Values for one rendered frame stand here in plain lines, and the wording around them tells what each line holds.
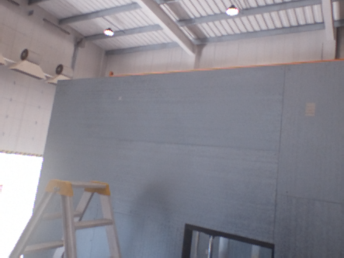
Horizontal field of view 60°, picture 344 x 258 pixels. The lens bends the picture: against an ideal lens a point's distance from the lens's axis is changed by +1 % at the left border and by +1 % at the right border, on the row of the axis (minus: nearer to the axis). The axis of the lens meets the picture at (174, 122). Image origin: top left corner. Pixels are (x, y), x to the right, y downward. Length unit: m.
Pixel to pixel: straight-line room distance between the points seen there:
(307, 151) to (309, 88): 0.38
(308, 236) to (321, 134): 0.57
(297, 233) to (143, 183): 1.10
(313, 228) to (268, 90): 0.84
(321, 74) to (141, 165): 1.37
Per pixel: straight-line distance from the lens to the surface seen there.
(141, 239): 2.32
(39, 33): 13.21
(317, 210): 1.87
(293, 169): 1.88
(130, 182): 2.37
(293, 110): 1.94
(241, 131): 1.98
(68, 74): 12.75
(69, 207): 1.80
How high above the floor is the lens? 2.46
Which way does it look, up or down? 9 degrees up
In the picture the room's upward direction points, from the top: 7 degrees clockwise
